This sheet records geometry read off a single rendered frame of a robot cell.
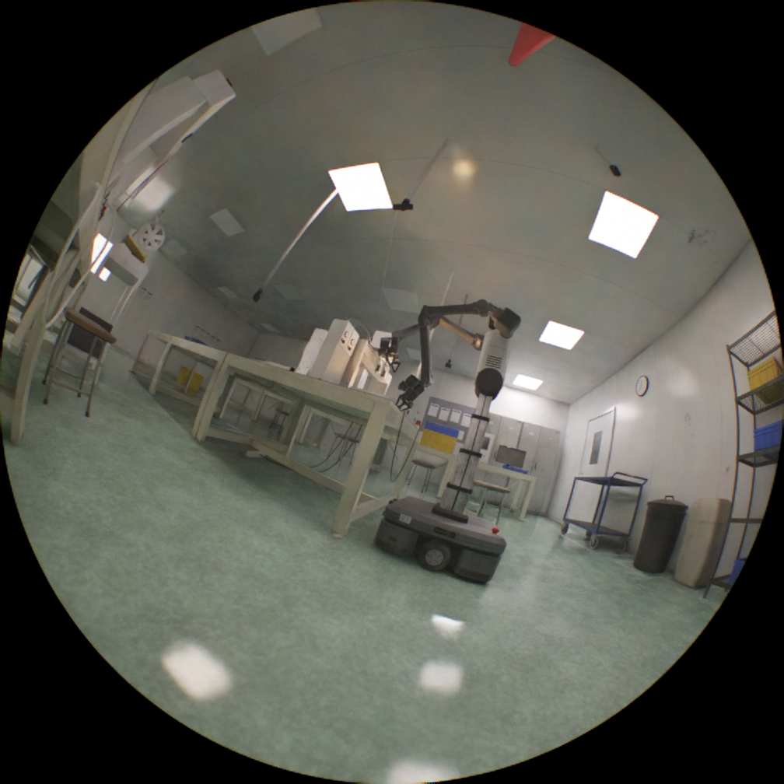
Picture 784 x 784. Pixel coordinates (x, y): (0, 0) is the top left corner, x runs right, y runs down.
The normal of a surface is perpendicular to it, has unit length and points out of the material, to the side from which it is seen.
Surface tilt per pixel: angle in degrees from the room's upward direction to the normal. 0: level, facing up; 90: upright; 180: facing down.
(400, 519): 90
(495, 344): 90
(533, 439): 90
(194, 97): 90
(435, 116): 180
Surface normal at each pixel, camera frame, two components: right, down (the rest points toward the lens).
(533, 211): -0.33, 0.92
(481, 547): -0.26, -0.30
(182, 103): 0.92, 0.25
